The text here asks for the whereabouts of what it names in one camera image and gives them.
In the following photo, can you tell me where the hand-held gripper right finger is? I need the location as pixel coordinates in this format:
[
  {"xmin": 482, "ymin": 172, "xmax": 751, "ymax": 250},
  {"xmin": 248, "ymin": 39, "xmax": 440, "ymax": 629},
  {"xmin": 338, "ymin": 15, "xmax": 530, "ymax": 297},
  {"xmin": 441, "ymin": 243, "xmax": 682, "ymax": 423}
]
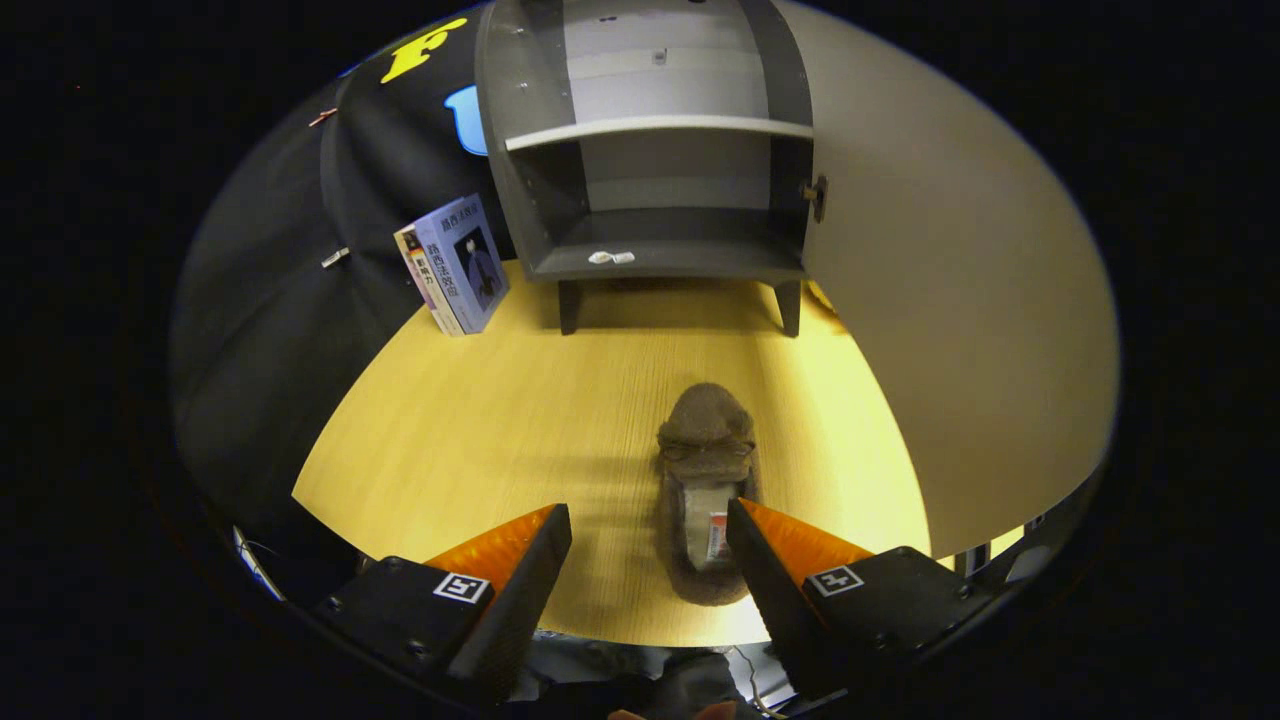
[{"xmin": 726, "ymin": 497, "xmax": 1001, "ymax": 701}]

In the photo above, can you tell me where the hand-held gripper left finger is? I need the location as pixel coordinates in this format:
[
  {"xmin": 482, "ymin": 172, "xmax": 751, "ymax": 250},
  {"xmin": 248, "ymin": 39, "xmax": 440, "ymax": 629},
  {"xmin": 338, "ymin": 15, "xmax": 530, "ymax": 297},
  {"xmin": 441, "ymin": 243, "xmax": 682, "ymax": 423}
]
[{"xmin": 315, "ymin": 503, "xmax": 574, "ymax": 706}]

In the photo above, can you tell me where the brown fuzzy shoe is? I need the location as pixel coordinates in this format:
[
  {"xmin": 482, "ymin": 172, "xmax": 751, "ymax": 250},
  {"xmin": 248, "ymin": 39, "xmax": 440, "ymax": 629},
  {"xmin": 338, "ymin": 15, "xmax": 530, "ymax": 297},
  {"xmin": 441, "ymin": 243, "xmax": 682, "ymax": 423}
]
[{"xmin": 655, "ymin": 382, "xmax": 761, "ymax": 607}]

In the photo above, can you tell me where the beige shoe cabinet door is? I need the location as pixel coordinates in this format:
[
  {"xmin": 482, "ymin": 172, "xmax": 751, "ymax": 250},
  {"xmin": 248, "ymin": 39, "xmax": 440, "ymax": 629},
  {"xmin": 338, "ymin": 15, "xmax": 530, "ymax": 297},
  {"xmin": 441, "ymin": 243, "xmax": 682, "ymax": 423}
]
[{"xmin": 775, "ymin": 0, "xmax": 1121, "ymax": 561}]

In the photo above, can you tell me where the grey shoe cabinet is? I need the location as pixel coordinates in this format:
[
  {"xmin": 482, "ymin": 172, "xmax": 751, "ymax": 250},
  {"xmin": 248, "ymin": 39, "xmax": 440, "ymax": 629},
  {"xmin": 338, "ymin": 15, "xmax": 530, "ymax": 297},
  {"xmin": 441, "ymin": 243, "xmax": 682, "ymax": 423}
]
[{"xmin": 475, "ymin": 0, "xmax": 831, "ymax": 338}]

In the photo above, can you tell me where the lavender book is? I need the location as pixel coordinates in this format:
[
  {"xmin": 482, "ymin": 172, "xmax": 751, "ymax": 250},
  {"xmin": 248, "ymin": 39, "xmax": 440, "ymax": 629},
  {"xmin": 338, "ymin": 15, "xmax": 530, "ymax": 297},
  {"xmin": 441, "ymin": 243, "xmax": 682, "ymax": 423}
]
[{"xmin": 415, "ymin": 193, "xmax": 511, "ymax": 335}]

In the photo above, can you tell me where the white book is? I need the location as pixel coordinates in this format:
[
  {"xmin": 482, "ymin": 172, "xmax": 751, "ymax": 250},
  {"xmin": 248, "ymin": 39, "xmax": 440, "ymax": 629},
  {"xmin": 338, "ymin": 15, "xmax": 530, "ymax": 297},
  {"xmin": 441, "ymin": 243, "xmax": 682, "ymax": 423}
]
[{"xmin": 393, "ymin": 222, "xmax": 466, "ymax": 338}]

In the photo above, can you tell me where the black backdrop cloth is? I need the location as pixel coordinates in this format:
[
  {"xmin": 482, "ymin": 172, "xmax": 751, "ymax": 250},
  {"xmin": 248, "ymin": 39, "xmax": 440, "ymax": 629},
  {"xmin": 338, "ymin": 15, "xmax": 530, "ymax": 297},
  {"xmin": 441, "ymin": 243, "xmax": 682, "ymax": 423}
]
[{"xmin": 168, "ymin": 5, "xmax": 521, "ymax": 601}]

